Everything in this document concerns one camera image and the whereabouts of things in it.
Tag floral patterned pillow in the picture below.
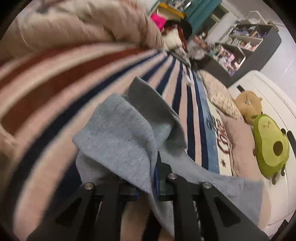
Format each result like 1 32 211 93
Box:
197 70 244 121

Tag pink beige duvet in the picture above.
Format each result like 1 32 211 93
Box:
1 1 164 60

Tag dark bookshelf with items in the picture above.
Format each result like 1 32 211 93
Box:
203 24 281 87

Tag striped fleece blanket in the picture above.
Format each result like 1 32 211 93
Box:
1 43 232 240

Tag teal curtain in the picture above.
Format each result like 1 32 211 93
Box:
184 0 222 33

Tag tan plush toy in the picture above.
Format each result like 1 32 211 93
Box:
234 91 262 125

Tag grey-blue sweatpants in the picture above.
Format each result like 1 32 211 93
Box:
73 78 263 235

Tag small white box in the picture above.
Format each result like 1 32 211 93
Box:
184 73 192 86

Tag white padded headboard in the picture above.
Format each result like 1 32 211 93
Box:
228 70 295 237

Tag clothes pile on rack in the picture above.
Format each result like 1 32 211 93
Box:
151 13 193 53

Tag green avocado plush toy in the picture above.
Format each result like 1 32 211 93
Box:
251 114 290 185

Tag dusty pink pillow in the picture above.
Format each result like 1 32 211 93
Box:
222 114 271 227

